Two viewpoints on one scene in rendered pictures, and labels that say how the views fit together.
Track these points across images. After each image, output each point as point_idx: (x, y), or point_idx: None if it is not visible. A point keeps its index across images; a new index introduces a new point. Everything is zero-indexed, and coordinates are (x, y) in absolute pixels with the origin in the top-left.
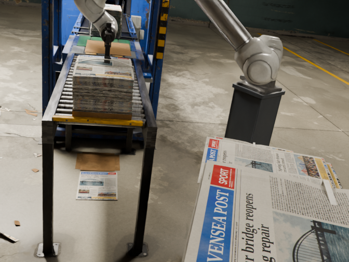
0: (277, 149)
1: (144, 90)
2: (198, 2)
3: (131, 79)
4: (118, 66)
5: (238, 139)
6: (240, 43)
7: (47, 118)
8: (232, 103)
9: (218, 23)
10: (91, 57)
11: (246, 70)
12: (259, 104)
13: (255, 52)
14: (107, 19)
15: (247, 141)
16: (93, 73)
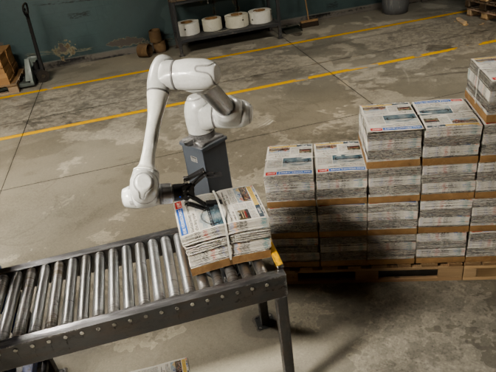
0: (270, 151)
1: (150, 235)
2: (215, 95)
3: (252, 186)
4: (219, 198)
5: (221, 184)
6: (232, 105)
7: (280, 273)
8: (205, 164)
9: (224, 101)
10: (195, 222)
11: (249, 118)
12: (224, 145)
13: (241, 103)
14: None
15: (227, 177)
16: (255, 206)
